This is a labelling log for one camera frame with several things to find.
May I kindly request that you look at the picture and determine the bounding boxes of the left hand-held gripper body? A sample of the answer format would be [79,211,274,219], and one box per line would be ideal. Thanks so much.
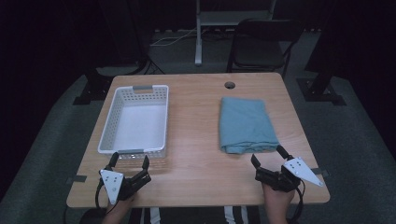
[99,168,152,205]

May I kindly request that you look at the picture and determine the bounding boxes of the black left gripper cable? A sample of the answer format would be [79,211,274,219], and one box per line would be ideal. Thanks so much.
[94,178,120,216]

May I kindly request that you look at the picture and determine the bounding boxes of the white plastic basket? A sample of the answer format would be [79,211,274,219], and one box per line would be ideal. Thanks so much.
[97,84,170,161]

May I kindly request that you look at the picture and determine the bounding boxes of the person's left hand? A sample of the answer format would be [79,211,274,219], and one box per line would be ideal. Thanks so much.
[106,192,138,217]

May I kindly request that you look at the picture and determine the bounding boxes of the grey tape piece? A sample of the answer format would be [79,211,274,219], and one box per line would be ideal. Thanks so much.
[310,167,330,178]
[65,175,88,185]

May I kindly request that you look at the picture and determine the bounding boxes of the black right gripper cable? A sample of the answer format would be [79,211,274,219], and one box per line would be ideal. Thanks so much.
[288,179,307,224]

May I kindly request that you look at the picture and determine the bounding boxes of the black floor cable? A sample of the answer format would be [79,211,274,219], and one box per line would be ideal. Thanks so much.
[136,55,166,76]

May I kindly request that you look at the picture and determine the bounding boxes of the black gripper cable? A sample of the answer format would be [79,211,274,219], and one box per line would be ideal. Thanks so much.
[288,179,307,224]
[94,178,120,216]

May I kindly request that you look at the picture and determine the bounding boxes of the blue towel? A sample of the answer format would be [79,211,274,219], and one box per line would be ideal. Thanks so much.
[219,96,280,155]

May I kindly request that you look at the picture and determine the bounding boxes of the black stand base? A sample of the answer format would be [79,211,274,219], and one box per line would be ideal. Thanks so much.
[72,55,148,106]
[295,0,347,106]

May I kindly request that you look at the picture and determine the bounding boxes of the person's right hand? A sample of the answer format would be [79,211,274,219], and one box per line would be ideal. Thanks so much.
[262,183,296,215]

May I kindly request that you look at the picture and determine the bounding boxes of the white metal stand frame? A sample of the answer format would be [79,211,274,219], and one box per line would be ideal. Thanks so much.
[193,0,277,66]

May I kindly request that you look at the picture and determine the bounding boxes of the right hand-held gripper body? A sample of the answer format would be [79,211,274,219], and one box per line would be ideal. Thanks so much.
[255,157,325,192]

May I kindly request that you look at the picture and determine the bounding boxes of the person's dark striped trousers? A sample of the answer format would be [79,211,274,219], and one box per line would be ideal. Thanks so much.
[78,205,262,224]

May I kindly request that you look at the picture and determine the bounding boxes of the black folding chair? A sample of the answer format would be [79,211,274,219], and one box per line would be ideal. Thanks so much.
[226,18,304,79]

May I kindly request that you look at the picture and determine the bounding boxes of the white floor cable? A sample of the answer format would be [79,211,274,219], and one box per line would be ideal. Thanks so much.
[149,27,208,49]

